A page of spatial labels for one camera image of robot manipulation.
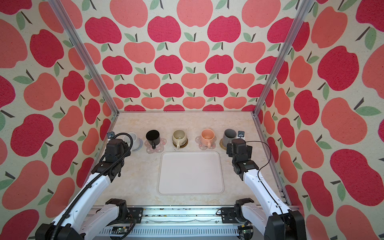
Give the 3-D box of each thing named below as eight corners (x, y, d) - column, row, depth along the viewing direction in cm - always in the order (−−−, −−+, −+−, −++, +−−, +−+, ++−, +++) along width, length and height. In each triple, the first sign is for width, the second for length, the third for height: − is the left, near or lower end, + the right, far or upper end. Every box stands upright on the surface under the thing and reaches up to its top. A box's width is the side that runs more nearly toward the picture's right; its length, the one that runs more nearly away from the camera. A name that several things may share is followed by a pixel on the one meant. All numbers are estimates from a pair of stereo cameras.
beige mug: (172, 152, 99) (171, 145, 93) (173, 137, 108) (172, 129, 101) (186, 152, 99) (185, 145, 93) (186, 137, 108) (186, 129, 101)
